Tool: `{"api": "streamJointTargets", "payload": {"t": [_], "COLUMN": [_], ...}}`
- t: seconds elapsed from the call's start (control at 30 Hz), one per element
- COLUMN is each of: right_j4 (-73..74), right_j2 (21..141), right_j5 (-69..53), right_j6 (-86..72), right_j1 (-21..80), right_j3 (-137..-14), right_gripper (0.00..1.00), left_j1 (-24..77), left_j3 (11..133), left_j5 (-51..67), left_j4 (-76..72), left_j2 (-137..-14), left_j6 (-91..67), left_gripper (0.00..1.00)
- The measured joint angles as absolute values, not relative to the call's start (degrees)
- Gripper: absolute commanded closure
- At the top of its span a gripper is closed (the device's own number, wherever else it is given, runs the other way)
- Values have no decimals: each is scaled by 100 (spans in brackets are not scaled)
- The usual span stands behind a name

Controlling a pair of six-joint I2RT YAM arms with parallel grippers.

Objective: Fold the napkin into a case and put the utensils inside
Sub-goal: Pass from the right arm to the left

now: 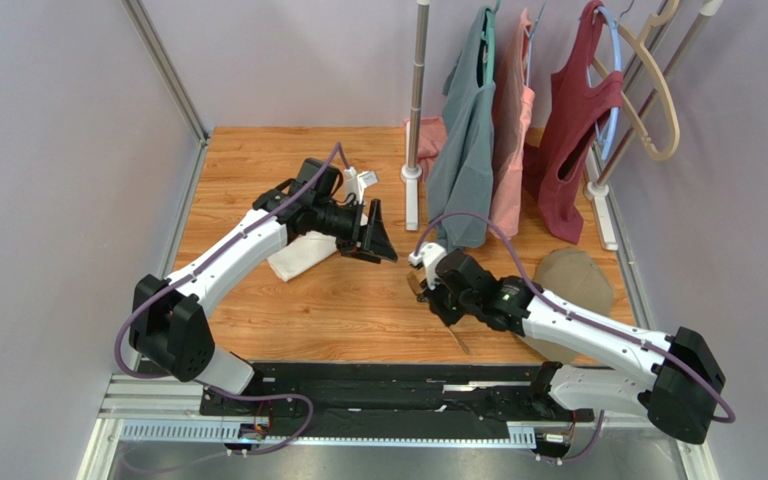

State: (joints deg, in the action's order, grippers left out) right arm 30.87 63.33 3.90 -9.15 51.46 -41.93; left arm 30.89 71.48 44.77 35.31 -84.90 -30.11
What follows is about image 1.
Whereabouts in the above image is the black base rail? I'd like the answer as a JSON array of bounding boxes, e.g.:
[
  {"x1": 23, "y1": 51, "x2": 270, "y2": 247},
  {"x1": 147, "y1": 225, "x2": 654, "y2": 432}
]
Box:
[{"x1": 136, "y1": 360, "x2": 665, "y2": 446}]

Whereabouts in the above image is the white cloth napkin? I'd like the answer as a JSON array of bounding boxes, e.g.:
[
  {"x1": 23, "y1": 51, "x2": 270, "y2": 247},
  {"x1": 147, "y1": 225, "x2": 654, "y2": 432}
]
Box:
[{"x1": 267, "y1": 232, "x2": 337, "y2": 282}]

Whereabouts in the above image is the metal clothes rack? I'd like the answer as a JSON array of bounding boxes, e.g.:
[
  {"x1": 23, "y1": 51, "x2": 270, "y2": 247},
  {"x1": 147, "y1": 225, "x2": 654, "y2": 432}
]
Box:
[{"x1": 400, "y1": 1, "x2": 722, "y2": 251}]

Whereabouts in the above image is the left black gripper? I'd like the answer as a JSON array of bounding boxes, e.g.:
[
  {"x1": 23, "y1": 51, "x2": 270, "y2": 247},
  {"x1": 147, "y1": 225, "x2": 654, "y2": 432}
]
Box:
[{"x1": 314, "y1": 200, "x2": 399, "y2": 266}]

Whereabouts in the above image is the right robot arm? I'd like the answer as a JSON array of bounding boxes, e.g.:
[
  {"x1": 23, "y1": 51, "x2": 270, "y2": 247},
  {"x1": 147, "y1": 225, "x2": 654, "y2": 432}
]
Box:
[{"x1": 409, "y1": 243, "x2": 735, "y2": 445}]

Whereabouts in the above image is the teal hanger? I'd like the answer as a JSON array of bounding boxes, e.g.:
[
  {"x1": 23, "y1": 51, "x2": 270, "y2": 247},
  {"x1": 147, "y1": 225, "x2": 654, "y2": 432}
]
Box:
[{"x1": 479, "y1": 0, "x2": 502, "y2": 86}]

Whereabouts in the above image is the aluminium frame post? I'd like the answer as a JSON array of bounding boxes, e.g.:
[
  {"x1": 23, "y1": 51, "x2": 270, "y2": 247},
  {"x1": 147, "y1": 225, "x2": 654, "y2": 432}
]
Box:
[{"x1": 122, "y1": 0, "x2": 211, "y2": 145}]

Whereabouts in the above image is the salmon pink hanging shirt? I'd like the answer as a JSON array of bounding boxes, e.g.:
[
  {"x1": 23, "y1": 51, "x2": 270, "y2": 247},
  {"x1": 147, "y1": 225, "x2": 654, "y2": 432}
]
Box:
[{"x1": 490, "y1": 9, "x2": 535, "y2": 239}]

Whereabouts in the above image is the light blue hanger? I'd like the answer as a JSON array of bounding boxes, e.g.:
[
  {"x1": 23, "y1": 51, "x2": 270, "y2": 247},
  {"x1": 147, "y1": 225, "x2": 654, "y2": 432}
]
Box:
[{"x1": 586, "y1": 5, "x2": 624, "y2": 163}]

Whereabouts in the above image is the grey-blue hanging shirt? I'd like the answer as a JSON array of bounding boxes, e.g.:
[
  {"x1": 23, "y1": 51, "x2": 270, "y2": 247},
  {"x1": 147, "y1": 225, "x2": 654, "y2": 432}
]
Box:
[{"x1": 426, "y1": 6, "x2": 496, "y2": 251}]

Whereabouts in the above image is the gold fork green handle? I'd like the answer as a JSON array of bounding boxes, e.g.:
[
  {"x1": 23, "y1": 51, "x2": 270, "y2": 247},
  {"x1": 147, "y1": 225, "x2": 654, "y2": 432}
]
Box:
[{"x1": 406, "y1": 270, "x2": 425, "y2": 298}]

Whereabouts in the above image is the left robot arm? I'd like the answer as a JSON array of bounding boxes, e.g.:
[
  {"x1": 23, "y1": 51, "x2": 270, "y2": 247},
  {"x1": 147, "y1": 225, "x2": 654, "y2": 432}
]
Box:
[{"x1": 120, "y1": 158, "x2": 398, "y2": 394}]

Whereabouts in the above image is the tan baseball cap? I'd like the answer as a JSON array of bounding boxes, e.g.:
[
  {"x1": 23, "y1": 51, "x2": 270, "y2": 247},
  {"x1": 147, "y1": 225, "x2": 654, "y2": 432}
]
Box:
[{"x1": 510, "y1": 247, "x2": 615, "y2": 364}]

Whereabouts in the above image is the beige wooden hanger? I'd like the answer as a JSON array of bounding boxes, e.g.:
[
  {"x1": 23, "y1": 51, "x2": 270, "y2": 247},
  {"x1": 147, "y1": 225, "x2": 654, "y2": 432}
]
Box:
[{"x1": 590, "y1": 0, "x2": 682, "y2": 163}]

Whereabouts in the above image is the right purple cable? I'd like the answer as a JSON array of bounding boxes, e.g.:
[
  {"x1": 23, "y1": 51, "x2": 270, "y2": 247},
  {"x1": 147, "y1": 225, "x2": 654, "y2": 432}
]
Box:
[{"x1": 411, "y1": 211, "x2": 737, "y2": 464}]

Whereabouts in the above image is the gold utensil dark handle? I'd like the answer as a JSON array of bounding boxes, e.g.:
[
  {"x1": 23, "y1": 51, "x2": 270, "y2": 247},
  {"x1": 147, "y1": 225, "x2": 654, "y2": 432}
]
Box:
[{"x1": 447, "y1": 326, "x2": 471, "y2": 356}]

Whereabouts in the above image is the dark red tank top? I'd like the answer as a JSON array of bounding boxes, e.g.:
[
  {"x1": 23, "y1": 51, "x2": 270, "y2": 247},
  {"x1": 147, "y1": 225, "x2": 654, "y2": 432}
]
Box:
[{"x1": 522, "y1": 1, "x2": 623, "y2": 245}]

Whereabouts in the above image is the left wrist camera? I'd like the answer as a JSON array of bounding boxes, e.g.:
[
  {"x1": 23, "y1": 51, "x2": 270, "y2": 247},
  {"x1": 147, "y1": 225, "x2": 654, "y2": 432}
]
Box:
[{"x1": 343, "y1": 167, "x2": 379, "y2": 205}]

